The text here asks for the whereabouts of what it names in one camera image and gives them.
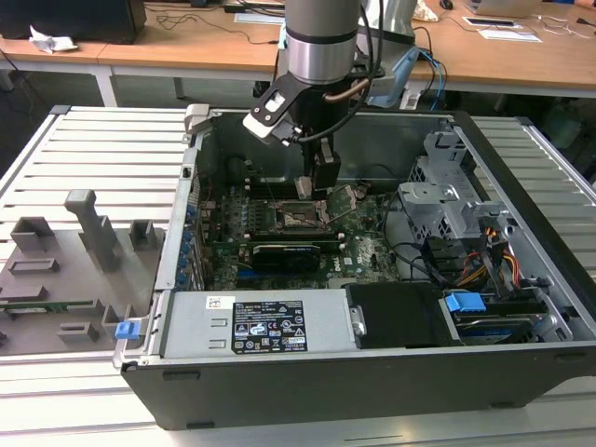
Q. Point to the crumpled tan cloth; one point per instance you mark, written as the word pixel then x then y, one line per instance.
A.
pixel 428 11

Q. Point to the white power adaptor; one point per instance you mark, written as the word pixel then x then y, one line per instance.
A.
pixel 410 100

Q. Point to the grey case latch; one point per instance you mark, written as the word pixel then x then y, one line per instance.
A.
pixel 195 116

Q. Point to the black plastic shroud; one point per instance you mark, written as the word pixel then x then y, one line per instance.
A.
pixel 396 312

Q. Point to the crumpled white paper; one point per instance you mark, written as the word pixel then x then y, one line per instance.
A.
pixel 51 43

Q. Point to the black RAM slot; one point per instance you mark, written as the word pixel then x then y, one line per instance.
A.
pixel 334 247
pixel 288 236
pixel 274 181
pixel 274 191

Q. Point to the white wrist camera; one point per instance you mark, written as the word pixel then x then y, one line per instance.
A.
pixel 267 116

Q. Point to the wooden desk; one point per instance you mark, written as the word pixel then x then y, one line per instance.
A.
pixel 186 51

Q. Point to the green motherboard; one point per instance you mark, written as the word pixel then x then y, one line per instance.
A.
pixel 368 251

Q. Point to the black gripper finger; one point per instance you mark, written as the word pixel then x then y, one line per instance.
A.
pixel 326 172

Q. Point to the black graphics card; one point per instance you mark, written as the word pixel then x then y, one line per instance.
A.
pixel 286 258

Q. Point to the flat tablet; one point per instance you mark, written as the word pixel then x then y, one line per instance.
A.
pixel 489 21

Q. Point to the CPU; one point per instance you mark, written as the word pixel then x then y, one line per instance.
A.
pixel 305 187

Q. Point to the silver laptop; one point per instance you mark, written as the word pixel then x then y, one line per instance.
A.
pixel 507 7

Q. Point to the grey power supply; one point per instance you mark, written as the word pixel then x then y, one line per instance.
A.
pixel 195 326

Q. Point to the CPU socket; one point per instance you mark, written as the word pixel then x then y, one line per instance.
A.
pixel 298 219

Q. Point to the blue edged paper sheet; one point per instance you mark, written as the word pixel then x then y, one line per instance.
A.
pixel 258 18

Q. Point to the grey parts rack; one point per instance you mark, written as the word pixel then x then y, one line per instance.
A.
pixel 70 288

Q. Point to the white paper sheet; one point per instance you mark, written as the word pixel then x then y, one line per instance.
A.
pixel 510 35

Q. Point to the black box on desk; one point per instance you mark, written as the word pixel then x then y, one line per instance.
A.
pixel 70 18

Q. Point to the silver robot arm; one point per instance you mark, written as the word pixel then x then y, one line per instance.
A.
pixel 321 51

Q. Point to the hard disk in blue carrier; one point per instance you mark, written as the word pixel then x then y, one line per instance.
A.
pixel 465 305

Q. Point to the black PC case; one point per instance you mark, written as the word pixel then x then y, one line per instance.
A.
pixel 326 386

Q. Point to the brown curved tube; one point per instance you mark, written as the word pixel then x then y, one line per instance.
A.
pixel 344 95

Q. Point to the metal locking lever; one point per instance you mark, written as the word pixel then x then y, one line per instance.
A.
pixel 267 186

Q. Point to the green RAM stick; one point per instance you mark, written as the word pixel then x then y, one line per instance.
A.
pixel 60 305

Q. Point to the metal drive cage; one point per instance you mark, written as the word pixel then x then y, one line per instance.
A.
pixel 433 200

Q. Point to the black computer mouse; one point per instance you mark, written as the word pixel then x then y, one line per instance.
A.
pixel 446 4

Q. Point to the blue case latch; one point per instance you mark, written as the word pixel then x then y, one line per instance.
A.
pixel 126 329

